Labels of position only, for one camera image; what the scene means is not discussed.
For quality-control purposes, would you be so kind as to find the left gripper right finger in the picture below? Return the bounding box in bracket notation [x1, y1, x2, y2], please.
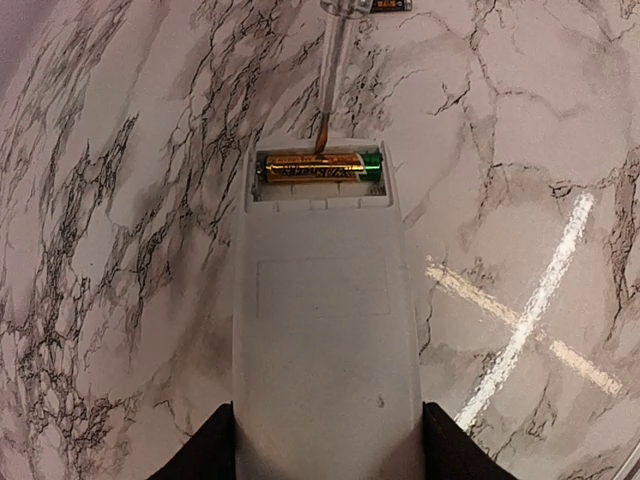
[422, 402, 515, 480]

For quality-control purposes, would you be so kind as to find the black gold battery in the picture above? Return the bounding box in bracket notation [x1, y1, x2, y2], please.
[371, 0, 413, 13]

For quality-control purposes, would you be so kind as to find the clear handle screwdriver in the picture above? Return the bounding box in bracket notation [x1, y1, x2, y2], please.
[314, 0, 373, 154]

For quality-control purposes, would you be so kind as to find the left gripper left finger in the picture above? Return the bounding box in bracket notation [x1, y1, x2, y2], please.
[148, 403, 235, 480]

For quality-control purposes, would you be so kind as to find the gold green battery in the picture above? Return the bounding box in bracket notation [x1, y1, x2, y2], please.
[256, 152, 383, 184]

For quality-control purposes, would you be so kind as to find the white remote control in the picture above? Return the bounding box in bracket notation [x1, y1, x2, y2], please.
[232, 139, 425, 479]

